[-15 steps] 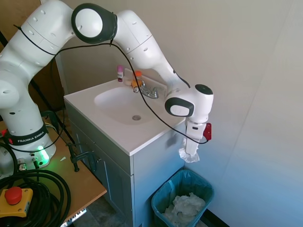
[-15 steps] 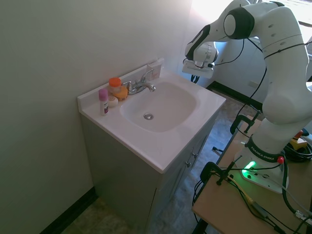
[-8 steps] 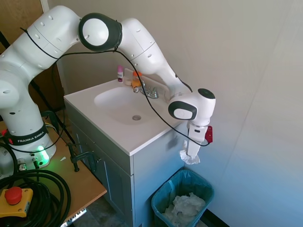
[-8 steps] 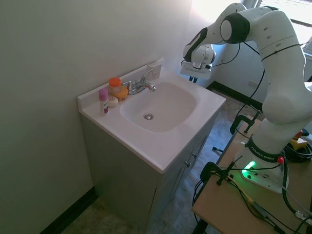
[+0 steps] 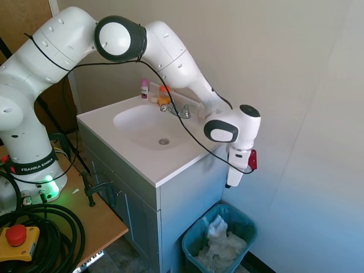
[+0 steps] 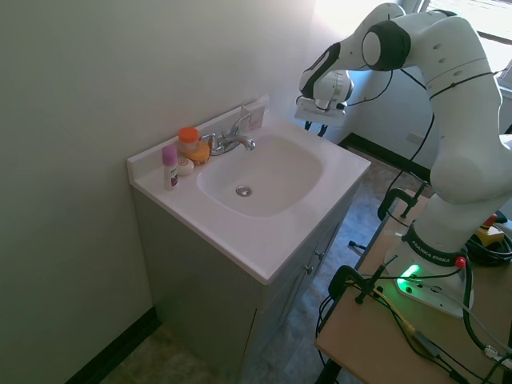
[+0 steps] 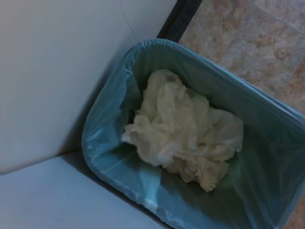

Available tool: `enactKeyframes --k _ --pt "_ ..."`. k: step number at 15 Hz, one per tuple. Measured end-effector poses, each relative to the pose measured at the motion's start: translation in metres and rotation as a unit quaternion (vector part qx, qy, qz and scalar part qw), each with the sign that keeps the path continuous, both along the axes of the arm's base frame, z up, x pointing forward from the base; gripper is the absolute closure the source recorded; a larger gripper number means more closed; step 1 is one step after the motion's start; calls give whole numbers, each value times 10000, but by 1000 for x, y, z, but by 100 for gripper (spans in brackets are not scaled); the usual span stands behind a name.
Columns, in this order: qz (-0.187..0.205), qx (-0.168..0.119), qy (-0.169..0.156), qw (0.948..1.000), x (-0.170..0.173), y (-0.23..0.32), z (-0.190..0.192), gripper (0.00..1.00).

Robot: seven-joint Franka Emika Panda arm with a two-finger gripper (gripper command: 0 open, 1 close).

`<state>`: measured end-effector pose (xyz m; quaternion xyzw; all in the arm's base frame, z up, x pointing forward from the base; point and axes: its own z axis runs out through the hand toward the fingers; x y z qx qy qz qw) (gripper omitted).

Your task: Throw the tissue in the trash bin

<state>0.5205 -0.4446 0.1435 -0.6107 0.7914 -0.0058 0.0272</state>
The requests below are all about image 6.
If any chrome two-handle faucet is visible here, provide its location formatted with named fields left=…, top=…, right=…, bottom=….
left=199, top=112, right=258, bottom=158

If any white sink vanity top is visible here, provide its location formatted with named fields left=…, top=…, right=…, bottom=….
left=126, top=95, right=373, bottom=286

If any pink-capped deodorant stick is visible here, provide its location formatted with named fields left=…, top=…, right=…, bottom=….
left=161, top=145, right=180, bottom=192

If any grey vanity cabinet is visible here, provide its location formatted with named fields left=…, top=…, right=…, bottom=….
left=131, top=186, right=362, bottom=384

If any orange-lidded clear jar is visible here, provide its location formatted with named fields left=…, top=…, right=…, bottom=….
left=178, top=126, right=201, bottom=155

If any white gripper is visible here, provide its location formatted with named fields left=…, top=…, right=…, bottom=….
left=294, top=95, right=347, bottom=138

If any yellow cable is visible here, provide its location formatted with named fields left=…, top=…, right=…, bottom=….
left=370, top=286, right=418, bottom=334

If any black metal table clamp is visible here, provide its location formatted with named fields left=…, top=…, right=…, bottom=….
left=379, top=179, right=432, bottom=220
left=327, top=263, right=398, bottom=306

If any yellow emergency stop button box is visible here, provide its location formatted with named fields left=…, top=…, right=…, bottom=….
left=477, top=213, right=510, bottom=246

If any black cable adapter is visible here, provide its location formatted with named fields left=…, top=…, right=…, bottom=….
left=413, top=330, right=442, bottom=358

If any black baseboard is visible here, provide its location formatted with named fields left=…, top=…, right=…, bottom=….
left=337, top=133, right=434, bottom=186
left=62, top=305, right=162, bottom=384

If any small white jar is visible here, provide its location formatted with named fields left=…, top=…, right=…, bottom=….
left=175, top=158, right=196, bottom=178

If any light wooden table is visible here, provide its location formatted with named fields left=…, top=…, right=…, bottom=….
left=315, top=186, right=512, bottom=384

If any white cardboard box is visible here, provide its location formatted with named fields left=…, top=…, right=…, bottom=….
left=240, top=94, right=270, bottom=131

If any thick black cable coil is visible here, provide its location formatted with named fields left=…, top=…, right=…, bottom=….
left=462, top=226, right=512, bottom=268

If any small orange jar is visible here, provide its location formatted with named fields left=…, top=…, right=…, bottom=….
left=184, top=142, right=212, bottom=167

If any grey cable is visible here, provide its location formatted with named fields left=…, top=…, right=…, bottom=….
left=454, top=294, right=512, bottom=362

